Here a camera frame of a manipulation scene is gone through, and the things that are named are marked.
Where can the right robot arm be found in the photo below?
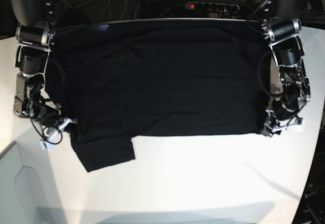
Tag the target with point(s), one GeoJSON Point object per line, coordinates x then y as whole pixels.
{"type": "Point", "coordinates": [34, 34]}

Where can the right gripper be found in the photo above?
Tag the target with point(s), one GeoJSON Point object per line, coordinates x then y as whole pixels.
{"type": "Point", "coordinates": [48, 133]}

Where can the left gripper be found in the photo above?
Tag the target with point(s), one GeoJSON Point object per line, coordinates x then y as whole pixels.
{"type": "Point", "coordinates": [274, 126]}

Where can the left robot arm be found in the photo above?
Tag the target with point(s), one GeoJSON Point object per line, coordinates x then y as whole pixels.
{"type": "Point", "coordinates": [281, 26]}

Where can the black power strip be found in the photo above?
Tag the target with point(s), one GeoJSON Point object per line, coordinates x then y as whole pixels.
{"type": "Point", "coordinates": [212, 7]}

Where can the black T-shirt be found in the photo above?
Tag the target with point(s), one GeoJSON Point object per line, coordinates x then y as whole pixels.
{"type": "Point", "coordinates": [156, 78]}

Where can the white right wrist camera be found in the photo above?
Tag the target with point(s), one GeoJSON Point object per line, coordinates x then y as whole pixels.
{"type": "Point", "coordinates": [46, 145]}

